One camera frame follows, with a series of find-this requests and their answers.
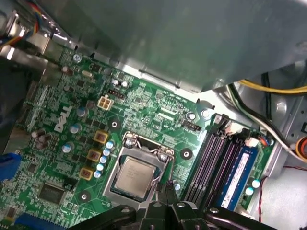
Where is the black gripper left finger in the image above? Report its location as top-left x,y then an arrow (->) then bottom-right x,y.
69,181 -> 172,230

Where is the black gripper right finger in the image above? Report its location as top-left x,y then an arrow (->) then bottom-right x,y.
170,182 -> 272,230

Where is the silver CPU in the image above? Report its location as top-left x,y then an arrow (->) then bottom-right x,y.
116,156 -> 156,200

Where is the metal locking lever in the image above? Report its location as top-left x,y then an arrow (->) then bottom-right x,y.
123,131 -> 176,191

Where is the metal socket cover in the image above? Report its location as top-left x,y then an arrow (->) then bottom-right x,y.
102,140 -> 169,209

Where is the CPU socket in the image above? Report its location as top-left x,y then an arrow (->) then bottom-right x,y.
109,153 -> 160,202

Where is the black-clip RAM slot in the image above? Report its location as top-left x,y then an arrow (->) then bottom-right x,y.
183,114 -> 228,205
206,129 -> 250,208

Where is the blue RAM stick white label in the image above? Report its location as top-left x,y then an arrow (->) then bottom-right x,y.
220,145 -> 261,209

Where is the green motherboard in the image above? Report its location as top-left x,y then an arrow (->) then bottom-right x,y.
0,46 -> 276,230

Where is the black PC case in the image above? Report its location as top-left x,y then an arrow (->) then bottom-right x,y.
0,0 -> 307,230

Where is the blue expansion slot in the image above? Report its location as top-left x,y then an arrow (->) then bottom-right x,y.
14,212 -> 60,230

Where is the blue port connector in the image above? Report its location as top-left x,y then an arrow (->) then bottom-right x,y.
0,153 -> 23,183

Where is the white wire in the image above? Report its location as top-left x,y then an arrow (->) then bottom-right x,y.
227,83 -> 298,156

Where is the orange yellow wire bundle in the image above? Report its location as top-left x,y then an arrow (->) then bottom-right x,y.
295,134 -> 307,161

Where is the multicolour wire bundle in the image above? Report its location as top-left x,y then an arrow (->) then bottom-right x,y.
0,0 -> 43,48

